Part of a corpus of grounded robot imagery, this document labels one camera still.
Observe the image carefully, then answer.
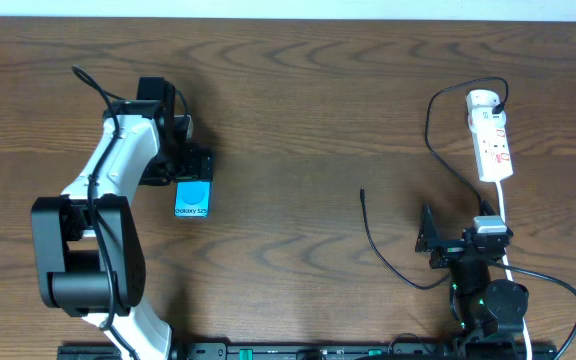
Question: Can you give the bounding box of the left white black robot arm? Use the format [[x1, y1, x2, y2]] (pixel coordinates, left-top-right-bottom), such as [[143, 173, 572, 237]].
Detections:
[[31, 77, 214, 359]]

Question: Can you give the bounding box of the white power strip cord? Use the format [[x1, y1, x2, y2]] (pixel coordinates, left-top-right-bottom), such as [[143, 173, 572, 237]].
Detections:
[[494, 180, 534, 360]]

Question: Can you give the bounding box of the blue screen Galaxy smartphone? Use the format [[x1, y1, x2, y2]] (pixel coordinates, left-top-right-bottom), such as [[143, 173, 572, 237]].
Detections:
[[174, 181, 211, 218]]

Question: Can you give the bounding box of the black charging cable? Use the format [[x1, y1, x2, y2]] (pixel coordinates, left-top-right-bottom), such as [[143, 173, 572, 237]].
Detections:
[[359, 76, 510, 292]]

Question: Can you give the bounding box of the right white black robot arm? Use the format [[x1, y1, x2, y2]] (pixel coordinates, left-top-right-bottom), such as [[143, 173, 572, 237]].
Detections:
[[415, 205, 529, 359]]

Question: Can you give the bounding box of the white power strip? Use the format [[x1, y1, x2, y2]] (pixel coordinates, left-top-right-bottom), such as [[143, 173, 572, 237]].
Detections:
[[466, 89, 513, 183]]

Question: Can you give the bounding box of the white USB charger adapter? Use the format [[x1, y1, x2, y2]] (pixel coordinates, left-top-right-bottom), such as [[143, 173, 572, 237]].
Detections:
[[468, 106, 507, 133]]

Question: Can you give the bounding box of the black mounting rail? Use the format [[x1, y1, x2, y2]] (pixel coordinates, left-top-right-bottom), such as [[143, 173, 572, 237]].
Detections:
[[56, 340, 557, 360]]

